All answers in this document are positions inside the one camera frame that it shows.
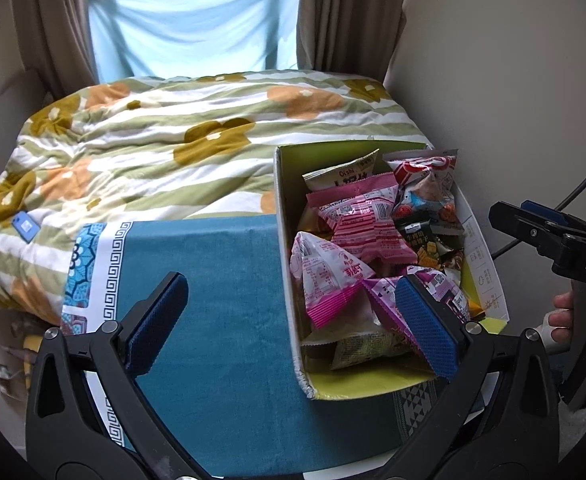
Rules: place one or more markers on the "small black snack packet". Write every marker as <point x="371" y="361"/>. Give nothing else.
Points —
<point x="437" y="246"/>

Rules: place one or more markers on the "small blue card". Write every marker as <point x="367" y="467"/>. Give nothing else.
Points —
<point x="25" y="226"/>

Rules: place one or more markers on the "teal patterned cloth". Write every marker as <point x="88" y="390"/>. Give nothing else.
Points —
<point x="224" y="381"/>

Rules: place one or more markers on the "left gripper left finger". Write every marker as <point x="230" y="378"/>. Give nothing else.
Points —
<point x="87" y="418"/>

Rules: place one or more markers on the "right brown curtain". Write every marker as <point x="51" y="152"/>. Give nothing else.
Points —
<point x="357" y="37"/>

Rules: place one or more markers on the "grey padded headboard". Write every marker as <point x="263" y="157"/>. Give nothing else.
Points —
<point x="24" y="96"/>

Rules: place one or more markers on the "floral quilt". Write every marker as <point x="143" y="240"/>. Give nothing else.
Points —
<point x="144" y="149"/>

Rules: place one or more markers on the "grey patterned snack bag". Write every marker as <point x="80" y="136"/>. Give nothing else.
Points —
<point x="346" y="344"/>

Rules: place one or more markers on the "white yellow fries bag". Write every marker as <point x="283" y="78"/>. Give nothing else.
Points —
<point x="342" y="174"/>

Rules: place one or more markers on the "light blue window sheet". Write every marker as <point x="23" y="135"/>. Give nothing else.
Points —
<point x="191" y="38"/>

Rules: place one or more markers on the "pink white snack bag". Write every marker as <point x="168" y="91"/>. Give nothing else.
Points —
<point x="331" y="277"/>

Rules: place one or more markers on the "brown curtain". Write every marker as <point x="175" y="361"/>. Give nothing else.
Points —
<point x="54" y="39"/>
<point x="357" y="37"/>

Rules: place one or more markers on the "purple snack bag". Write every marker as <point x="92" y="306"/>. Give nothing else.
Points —
<point x="413" y="304"/>

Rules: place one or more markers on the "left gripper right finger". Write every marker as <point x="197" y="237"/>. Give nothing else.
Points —
<point x="498" y="415"/>

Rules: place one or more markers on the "red white snack bag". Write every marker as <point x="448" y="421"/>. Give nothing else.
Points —
<point x="425" y="180"/>

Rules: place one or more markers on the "left brown curtain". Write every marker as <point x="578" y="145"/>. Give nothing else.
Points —
<point x="54" y="39"/>

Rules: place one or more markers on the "pink striped snack bag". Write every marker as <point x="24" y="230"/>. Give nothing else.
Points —
<point x="359" y="215"/>

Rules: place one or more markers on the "person's right hand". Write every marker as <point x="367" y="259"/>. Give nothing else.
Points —
<point x="562" y="319"/>

